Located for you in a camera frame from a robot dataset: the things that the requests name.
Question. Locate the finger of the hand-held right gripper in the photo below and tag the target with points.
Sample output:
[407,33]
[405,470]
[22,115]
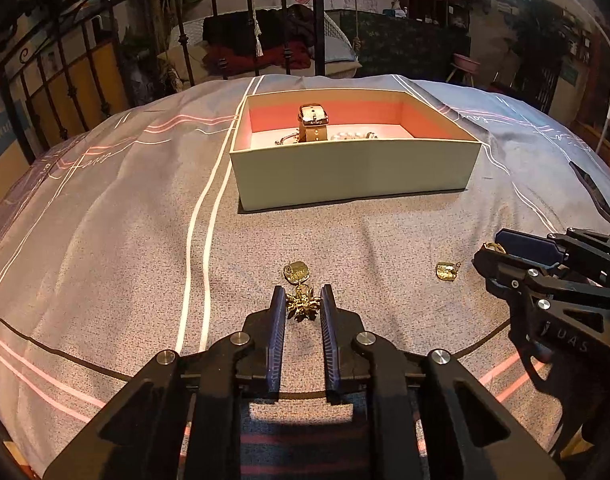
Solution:
[530,249]
[505,272]

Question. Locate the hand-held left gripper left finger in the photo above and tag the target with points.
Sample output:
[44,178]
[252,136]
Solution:
[277,340]

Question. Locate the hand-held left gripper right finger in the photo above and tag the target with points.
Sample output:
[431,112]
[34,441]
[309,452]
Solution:
[331,345]

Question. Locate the gold flower brooch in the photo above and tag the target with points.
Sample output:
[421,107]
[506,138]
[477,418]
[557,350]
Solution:
[302,302]

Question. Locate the gold square pendant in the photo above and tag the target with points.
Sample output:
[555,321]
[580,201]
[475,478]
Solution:
[446,270]
[297,272]

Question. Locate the cardboard box pink inside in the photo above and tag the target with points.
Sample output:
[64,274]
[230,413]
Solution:
[355,175]

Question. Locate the grey plaid bed sheet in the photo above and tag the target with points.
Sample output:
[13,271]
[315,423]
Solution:
[135,235]

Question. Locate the pink stool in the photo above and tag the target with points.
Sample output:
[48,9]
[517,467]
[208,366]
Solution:
[466,62]

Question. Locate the dark potted plant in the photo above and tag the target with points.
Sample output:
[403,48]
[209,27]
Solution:
[535,25]

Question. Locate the green patterned counter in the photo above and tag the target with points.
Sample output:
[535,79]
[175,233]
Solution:
[410,45]

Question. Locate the red cloth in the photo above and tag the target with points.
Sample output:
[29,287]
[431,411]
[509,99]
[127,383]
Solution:
[245,57]

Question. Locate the white wicker swing chair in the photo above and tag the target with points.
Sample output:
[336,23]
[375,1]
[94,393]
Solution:
[340,35]

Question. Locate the dark clothes pile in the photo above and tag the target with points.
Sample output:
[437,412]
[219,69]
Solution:
[235,30]

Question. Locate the black iron bed frame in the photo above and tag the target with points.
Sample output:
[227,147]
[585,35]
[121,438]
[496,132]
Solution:
[318,35]

